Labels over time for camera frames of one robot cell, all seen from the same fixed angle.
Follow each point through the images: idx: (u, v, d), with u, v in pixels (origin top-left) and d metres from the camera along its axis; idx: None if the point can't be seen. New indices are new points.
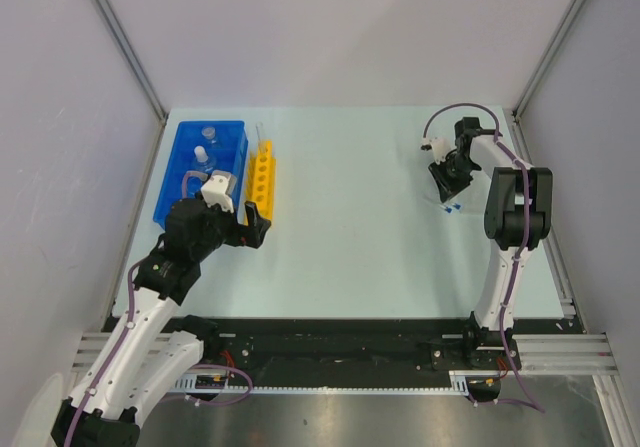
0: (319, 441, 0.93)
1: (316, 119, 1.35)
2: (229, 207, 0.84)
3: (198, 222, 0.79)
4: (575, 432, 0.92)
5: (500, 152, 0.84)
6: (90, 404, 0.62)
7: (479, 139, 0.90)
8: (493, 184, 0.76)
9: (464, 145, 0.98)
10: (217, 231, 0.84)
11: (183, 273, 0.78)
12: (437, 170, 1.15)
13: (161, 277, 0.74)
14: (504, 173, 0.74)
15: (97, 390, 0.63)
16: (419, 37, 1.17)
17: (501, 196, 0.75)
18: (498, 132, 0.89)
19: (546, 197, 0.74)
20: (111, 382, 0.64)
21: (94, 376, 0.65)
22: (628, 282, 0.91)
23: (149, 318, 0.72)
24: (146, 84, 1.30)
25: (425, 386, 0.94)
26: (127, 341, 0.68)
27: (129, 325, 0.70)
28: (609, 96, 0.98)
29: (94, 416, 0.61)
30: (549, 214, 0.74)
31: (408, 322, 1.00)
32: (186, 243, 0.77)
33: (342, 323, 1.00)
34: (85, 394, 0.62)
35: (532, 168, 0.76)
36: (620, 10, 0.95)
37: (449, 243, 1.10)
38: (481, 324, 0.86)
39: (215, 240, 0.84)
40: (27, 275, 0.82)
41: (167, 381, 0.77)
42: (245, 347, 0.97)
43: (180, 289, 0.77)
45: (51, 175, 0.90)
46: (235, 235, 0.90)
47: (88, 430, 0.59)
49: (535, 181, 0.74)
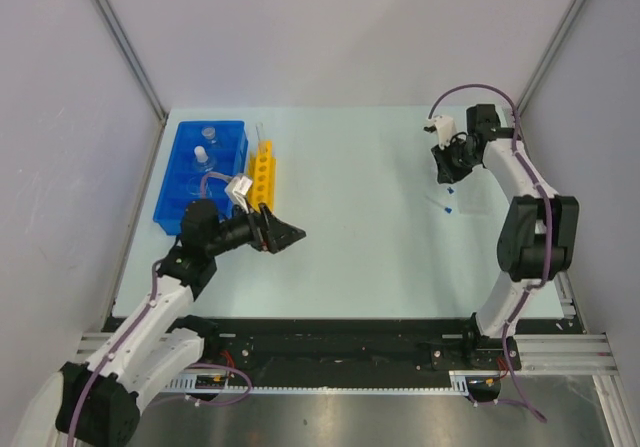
0: (319, 441, 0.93)
1: (317, 120, 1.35)
2: (249, 207, 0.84)
3: (212, 223, 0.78)
4: (575, 433, 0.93)
5: (521, 172, 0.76)
6: (106, 369, 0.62)
7: (497, 149, 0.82)
8: (512, 213, 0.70)
9: (476, 145, 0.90)
10: (235, 233, 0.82)
11: (203, 267, 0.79)
12: (445, 156, 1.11)
13: (180, 270, 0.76)
14: (525, 203, 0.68)
15: (115, 356, 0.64)
16: (418, 37, 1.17)
17: (522, 228, 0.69)
18: (518, 146, 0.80)
19: (569, 231, 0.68)
20: (129, 351, 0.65)
21: (111, 344, 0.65)
22: (627, 282, 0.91)
23: (170, 302, 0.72)
24: (146, 83, 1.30)
25: (425, 386, 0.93)
26: (147, 318, 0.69)
27: (151, 304, 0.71)
28: (609, 97, 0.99)
29: (112, 380, 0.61)
30: (571, 249, 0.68)
31: (408, 322, 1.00)
32: (201, 242, 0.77)
33: (342, 323, 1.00)
34: (103, 358, 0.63)
35: (556, 196, 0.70)
36: (619, 10, 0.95)
37: (449, 243, 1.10)
38: (479, 327, 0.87)
39: (231, 242, 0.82)
40: (26, 275, 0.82)
41: (169, 373, 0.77)
42: (245, 348, 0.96)
43: (199, 283, 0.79)
45: (51, 174, 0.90)
46: (256, 240, 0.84)
47: (102, 393, 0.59)
49: (559, 213, 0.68)
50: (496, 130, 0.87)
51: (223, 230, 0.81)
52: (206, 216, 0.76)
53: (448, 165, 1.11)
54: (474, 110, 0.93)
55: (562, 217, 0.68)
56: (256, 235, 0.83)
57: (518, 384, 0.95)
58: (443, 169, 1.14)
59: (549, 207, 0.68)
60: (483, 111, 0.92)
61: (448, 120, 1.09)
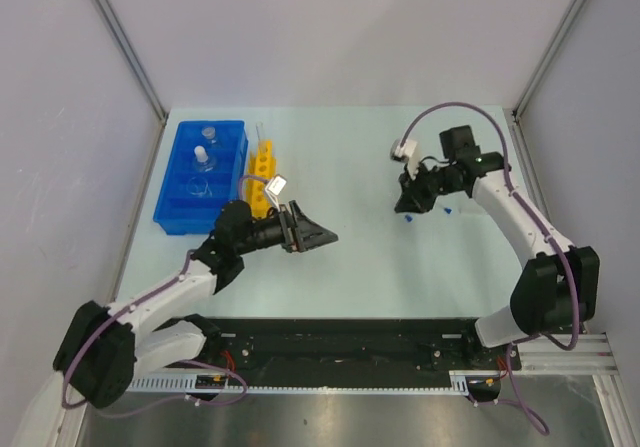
0: (319, 441, 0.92)
1: (317, 119, 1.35)
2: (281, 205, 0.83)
3: (244, 224, 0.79)
4: (575, 433, 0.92)
5: (526, 219, 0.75)
6: (124, 318, 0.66)
7: (493, 189, 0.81)
8: (530, 278, 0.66)
9: (465, 177, 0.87)
10: (266, 234, 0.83)
11: (232, 263, 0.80)
12: (415, 184, 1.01)
13: (210, 261, 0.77)
14: (546, 269, 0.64)
15: (135, 309, 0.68)
16: (418, 36, 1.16)
17: (546, 293, 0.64)
18: (514, 186, 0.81)
19: (590, 287, 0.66)
20: (148, 310, 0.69)
21: (136, 298, 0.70)
22: (627, 282, 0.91)
23: (196, 282, 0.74)
24: (146, 83, 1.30)
25: (425, 386, 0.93)
26: (173, 288, 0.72)
27: (180, 278, 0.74)
28: (609, 97, 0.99)
29: (126, 327, 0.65)
30: (593, 302, 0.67)
31: (408, 322, 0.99)
32: (232, 241, 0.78)
33: (342, 323, 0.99)
34: (125, 308, 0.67)
35: (572, 251, 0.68)
36: (618, 11, 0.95)
37: (449, 243, 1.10)
38: (477, 333, 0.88)
39: (261, 243, 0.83)
40: (26, 276, 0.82)
41: (171, 355, 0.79)
42: (245, 347, 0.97)
43: (224, 279, 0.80)
45: (51, 174, 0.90)
46: (287, 243, 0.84)
47: (113, 338, 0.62)
49: (578, 268, 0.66)
50: (482, 159, 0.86)
51: (255, 230, 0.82)
52: (239, 219, 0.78)
53: (419, 192, 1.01)
54: (451, 136, 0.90)
55: (581, 275, 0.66)
56: (287, 238, 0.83)
57: (517, 386, 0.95)
58: (413, 197, 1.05)
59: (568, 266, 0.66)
60: (460, 136, 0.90)
61: (413, 144, 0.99)
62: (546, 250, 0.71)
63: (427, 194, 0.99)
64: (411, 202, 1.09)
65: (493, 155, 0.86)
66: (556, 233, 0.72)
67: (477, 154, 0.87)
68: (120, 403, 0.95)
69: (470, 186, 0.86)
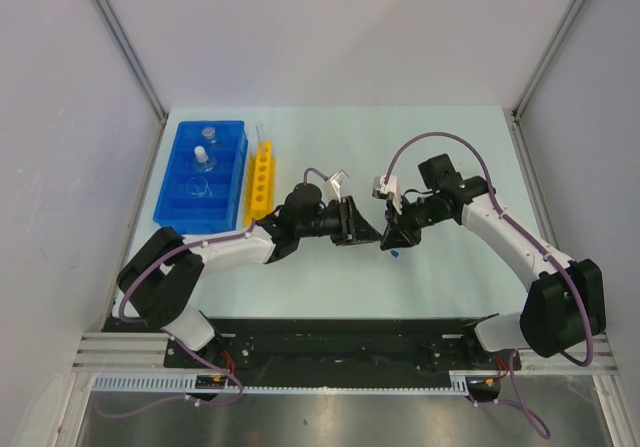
0: (319, 441, 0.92)
1: (318, 119, 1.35)
2: (340, 199, 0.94)
3: (311, 208, 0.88)
4: (575, 433, 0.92)
5: (523, 240, 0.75)
6: (196, 249, 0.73)
7: (483, 213, 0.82)
8: (537, 302, 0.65)
9: (453, 206, 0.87)
10: (325, 222, 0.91)
11: (285, 241, 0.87)
12: (403, 219, 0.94)
13: (272, 231, 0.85)
14: (550, 289, 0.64)
15: (207, 245, 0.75)
16: (419, 36, 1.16)
17: (556, 317, 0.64)
18: (502, 207, 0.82)
19: (597, 301, 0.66)
20: (217, 250, 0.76)
21: (208, 237, 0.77)
22: (627, 282, 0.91)
23: (257, 243, 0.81)
24: (146, 84, 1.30)
25: (426, 386, 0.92)
26: (238, 242, 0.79)
27: (246, 235, 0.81)
28: (609, 97, 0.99)
29: (196, 255, 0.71)
30: (603, 315, 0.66)
31: (407, 323, 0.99)
32: (296, 219, 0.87)
33: (342, 323, 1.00)
34: (198, 241, 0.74)
35: (575, 267, 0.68)
36: (618, 10, 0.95)
37: (450, 244, 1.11)
38: (477, 334, 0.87)
39: (319, 229, 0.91)
40: (27, 275, 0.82)
41: (190, 329, 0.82)
42: (245, 347, 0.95)
43: (277, 254, 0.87)
45: (51, 175, 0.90)
46: (342, 234, 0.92)
47: (190, 261, 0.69)
49: (582, 282, 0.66)
50: (465, 184, 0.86)
51: (317, 217, 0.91)
52: (309, 200, 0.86)
53: (409, 227, 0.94)
54: (432, 165, 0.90)
55: (587, 289, 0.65)
56: (344, 229, 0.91)
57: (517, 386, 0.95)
58: (401, 233, 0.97)
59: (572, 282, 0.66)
60: (439, 165, 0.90)
61: (395, 178, 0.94)
62: (548, 268, 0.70)
63: (418, 227, 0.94)
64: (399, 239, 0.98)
65: (475, 180, 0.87)
66: (552, 249, 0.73)
67: (460, 181, 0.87)
68: (120, 403, 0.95)
69: (459, 213, 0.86)
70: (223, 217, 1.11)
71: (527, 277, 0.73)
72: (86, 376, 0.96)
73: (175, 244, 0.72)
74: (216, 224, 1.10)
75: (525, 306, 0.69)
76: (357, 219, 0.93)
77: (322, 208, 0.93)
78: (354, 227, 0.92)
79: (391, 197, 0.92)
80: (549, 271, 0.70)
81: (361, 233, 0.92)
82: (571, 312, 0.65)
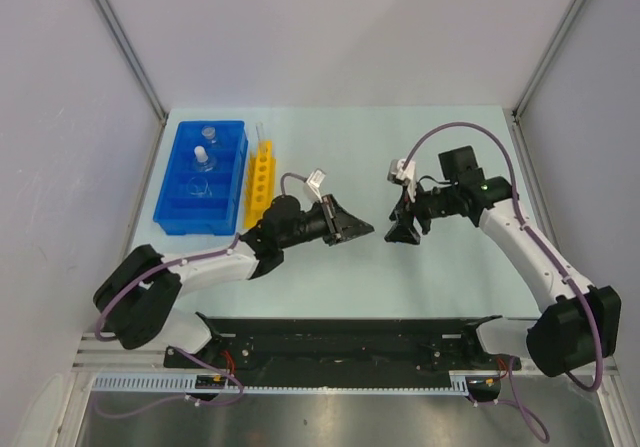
0: (319, 441, 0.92)
1: (318, 119, 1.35)
2: (322, 198, 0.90)
3: (293, 220, 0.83)
4: (575, 433, 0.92)
5: (543, 257, 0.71)
6: (174, 267, 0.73)
7: (503, 222, 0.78)
8: (550, 325, 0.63)
9: (471, 206, 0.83)
10: (311, 226, 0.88)
11: (269, 256, 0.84)
12: (415, 206, 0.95)
13: (255, 247, 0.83)
14: (565, 316, 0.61)
15: (185, 263, 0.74)
16: (418, 36, 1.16)
17: (567, 340, 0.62)
18: (525, 218, 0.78)
19: (611, 328, 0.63)
20: (196, 268, 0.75)
21: (188, 254, 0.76)
22: (627, 282, 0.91)
23: (240, 259, 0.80)
24: (146, 84, 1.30)
25: (424, 386, 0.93)
26: (218, 259, 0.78)
27: (228, 251, 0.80)
28: (609, 97, 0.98)
29: (175, 274, 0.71)
30: (614, 340, 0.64)
31: (408, 322, 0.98)
32: (277, 234, 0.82)
33: (342, 324, 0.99)
34: (177, 259, 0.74)
35: (594, 292, 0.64)
36: (618, 10, 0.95)
37: (451, 245, 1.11)
38: (479, 336, 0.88)
39: (306, 234, 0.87)
40: (27, 275, 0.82)
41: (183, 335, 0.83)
42: (245, 347, 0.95)
43: (261, 269, 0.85)
45: (52, 174, 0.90)
46: (330, 234, 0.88)
47: (168, 279, 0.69)
49: (599, 309, 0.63)
50: (487, 187, 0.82)
51: (302, 223, 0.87)
52: (288, 214, 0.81)
53: (420, 214, 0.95)
54: (453, 155, 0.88)
55: (603, 317, 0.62)
56: (331, 228, 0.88)
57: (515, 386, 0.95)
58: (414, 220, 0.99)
59: (589, 309, 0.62)
60: (462, 159, 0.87)
61: (413, 165, 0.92)
62: (566, 293, 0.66)
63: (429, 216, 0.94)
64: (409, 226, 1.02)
65: (497, 181, 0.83)
66: (574, 271, 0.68)
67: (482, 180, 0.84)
68: (119, 403, 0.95)
69: (477, 215, 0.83)
70: (223, 217, 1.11)
71: (543, 297, 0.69)
72: (86, 376, 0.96)
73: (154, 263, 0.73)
74: (216, 224, 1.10)
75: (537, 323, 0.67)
76: (343, 218, 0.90)
77: (305, 213, 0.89)
78: (341, 225, 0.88)
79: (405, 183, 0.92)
80: (567, 296, 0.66)
81: (350, 231, 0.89)
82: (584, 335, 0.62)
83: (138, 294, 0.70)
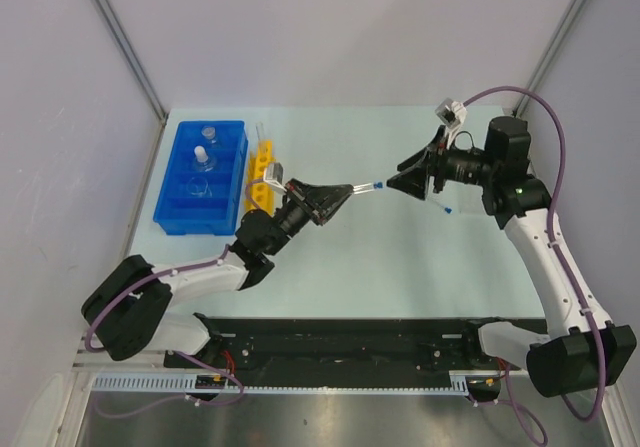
0: (319, 441, 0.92)
1: (317, 119, 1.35)
2: (285, 190, 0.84)
3: (265, 227, 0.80)
4: (575, 433, 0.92)
5: (564, 282, 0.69)
6: (165, 278, 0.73)
7: (532, 234, 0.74)
8: (557, 353, 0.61)
9: (500, 206, 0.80)
10: (290, 219, 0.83)
11: (257, 264, 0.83)
12: (443, 160, 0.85)
13: (245, 257, 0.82)
14: (574, 349, 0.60)
15: (176, 273, 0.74)
16: (418, 36, 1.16)
17: (568, 370, 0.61)
18: (556, 235, 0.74)
19: (619, 364, 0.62)
20: (187, 279, 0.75)
21: (180, 264, 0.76)
22: (627, 281, 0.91)
23: (230, 270, 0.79)
24: (146, 84, 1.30)
25: (426, 386, 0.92)
26: (208, 269, 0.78)
27: (218, 262, 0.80)
28: (609, 96, 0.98)
29: (166, 284, 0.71)
30: (617, 373, 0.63)
31: (407, 322, 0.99)
32: (256, 244, 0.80)
33: (342, 324, 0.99)
34: (168, 269, 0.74)
35: (610, 331, 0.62)
36: (617, 10, 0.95)
37: (451, 245, 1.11)
38: (480, 336, 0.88)
39: (290, 230, 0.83)
40: (27, 275, 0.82)
41: (179, 337, 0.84)
42: (245, 347, 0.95)
43: (250, 280, 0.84)
45: (51, 174, 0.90)
46: (311, 214, 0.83)
47: (158, 290, 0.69)
49: (612, 344, 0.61)
50: (521, 189, 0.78)
51: (280, 221, 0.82)
52: (259, 227, 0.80)
53: (443, 172, 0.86)
54: (506, 140, 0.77)
55: (613, 353, 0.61)
56: (309, 209, 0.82)
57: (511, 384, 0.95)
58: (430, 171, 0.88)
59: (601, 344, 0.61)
60: (516, 148, 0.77)
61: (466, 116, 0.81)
62: (580, 325, 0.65)
63: (450, 175, 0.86)
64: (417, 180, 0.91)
65: (535, 185, 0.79)
66: (593, 304, 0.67)
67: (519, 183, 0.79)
68: (120, 403, 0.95)
69: (504, 217, 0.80)
70: (223, 217, 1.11)
71: (556, 324, 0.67)
72: (86, 376, 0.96)
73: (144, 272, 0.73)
74: (216, 224, 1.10)
75: (542, 345, 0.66)
76: (316, 196, 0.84)
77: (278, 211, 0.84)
78: (318, 202, 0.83)
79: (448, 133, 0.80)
80: (581, 328, 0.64)
81: (328, 202, 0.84)
82: (588, 367, 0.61)
83: (128, 304, 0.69)
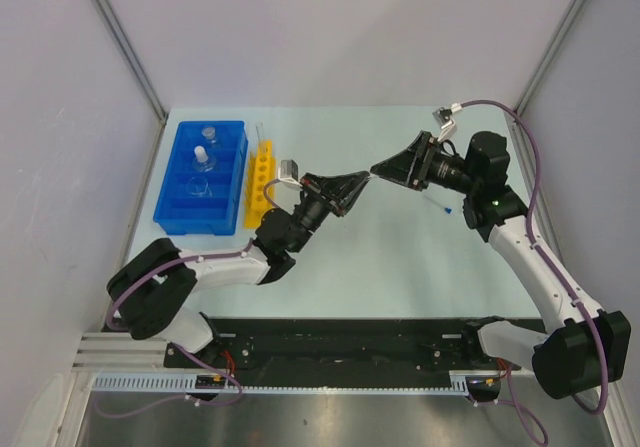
0: (319, 441, 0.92)
1: (317, 119, 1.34)
2: (299, 185, 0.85)
3: (286, 226, 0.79)
4: (575, 433, 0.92)
5: (550, 276, 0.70)
6: (191, 264, 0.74)
7: (514, 240, 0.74)
8: (557, 347, 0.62)
9: (479, 220, 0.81)
10: (310, 214, 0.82)
11: (280, 261, 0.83)
12: (430, 154, 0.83)
13: (267, 252, 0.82)
14: (572, 339, 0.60)
15: (201, 260, 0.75)
16: (418, 36, 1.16)
17: (571, 364, 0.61)
18: (536, 237, 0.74)
19: (619, 354, 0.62)
20: (212, 267, 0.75)
21: (205, 252, 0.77)
22: (627, 280, 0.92)
23: (254, 262, 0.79)
24: (146, 84, 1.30)
25: (426, 386, 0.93)
26: (232, 260, 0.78)
27: (241, 254, 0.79)
28: (609, 97, 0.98)
29: (191, 270, 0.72)
30: (621, 365, 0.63)
31: (408, 322, 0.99)
32: (278, 243, 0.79)
33: (343, 324, 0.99)
34: (194, 255, 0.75)
35: (604, 319, 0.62)
36: (618, 11, 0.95)
37: (451, 246, 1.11)
38: (480, 337, 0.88)
39: (312, 226, 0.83)
40: (26, 275, 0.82)
41: (187, 332, 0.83)
42: (245, 348, 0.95)
43: (270, 276, 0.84)
45: (52, 175, 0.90)
46: (331, 206, 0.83)
47: (185, 274, 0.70)
49: (608, 334, 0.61)
50: (498, 201, 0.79)
51: (300, 219, 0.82)
52: (280, 226, 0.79)
53: (427, 168, 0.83)
54: (487, 161, 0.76)
55: (611, 343, 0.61)
56: (330, 199, 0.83)
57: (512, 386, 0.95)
58: (414, 164, 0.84)
59: (598, 335, 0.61)
60: (497, 166, 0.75)
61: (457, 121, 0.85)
62: (574, 316, 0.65)
63: (433, 172, 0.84)
64: (400, 173, 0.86)
65: (512, 196, 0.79)
66: (583, 295, 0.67)
67: (497, 194, 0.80)
68: (120, 403, 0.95)
69: (487, 230, 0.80)
70: (223, 217, 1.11)
71: (551, 319, 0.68)
72: (86, 376, 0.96)
73: (171, 256, 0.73)
74: (217, 225, 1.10)
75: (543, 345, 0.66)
76: (332, 187, 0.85)
77: (298, 209, 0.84)
78: (335, 192, 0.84)
79: (443, 128, 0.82)
80: (576, 319, 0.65)
81: (344, 191, 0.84)
82: (590, 359, 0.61)
83: (151, 286, 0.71)
